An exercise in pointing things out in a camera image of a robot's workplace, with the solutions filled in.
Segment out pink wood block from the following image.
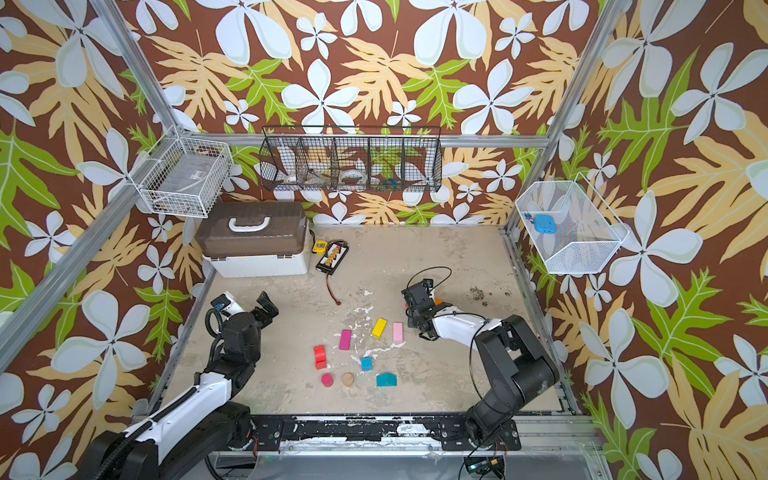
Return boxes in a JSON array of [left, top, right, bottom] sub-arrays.
[[392, 322, 404, 344]]

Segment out yellow wood block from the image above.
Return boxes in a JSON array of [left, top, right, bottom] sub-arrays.
[[372, 318, 388, 338]]

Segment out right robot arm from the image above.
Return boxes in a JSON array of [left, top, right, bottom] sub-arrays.
[[402, 279, 560, 447]]

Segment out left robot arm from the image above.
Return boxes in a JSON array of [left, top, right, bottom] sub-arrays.
[[75, 292, 279, 479]]

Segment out red arch block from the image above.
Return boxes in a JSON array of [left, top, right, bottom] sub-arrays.
[[313, 345, 327, 370]]

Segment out magenta wood block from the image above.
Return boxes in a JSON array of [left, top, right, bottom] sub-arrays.
[[338, 329, 352, 351]]

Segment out teal arch block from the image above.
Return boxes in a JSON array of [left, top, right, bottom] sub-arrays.
[[376, 372, 398, 388]]

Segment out natural wood cylinder block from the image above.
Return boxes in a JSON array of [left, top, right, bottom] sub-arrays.
[[342, 372, 355, 387]]

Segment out white box brown lid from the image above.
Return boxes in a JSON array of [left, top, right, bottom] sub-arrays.
[[195, 201, 311, 278]]

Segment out small yellow connector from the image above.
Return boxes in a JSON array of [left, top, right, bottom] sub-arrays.
[[312, 240, 328, 255]]

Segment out black charger board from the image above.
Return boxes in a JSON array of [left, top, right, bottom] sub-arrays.
[[316, 240, 349, 276]]

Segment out blue object in basket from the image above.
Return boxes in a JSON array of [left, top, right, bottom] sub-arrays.
[[533, 214, 557, 235]]

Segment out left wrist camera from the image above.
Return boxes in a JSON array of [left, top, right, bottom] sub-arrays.
[[210, 292, 245, 317]]

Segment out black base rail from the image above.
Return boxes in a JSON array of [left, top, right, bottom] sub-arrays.
[[227, 412, 521, 453]]

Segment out white wire basket left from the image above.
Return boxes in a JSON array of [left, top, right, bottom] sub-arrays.
[[132, 135, 233, 218]]

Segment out white wire basket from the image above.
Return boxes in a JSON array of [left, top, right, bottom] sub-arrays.
[[515, 175, 630, 276], [132, 135, 233, 218]]

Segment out black wire basket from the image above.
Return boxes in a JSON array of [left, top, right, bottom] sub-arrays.
[[256, 126, 444, 192]]

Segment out white wire basket right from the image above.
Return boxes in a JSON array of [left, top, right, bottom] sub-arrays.
[[515, 175, 630, 276]]

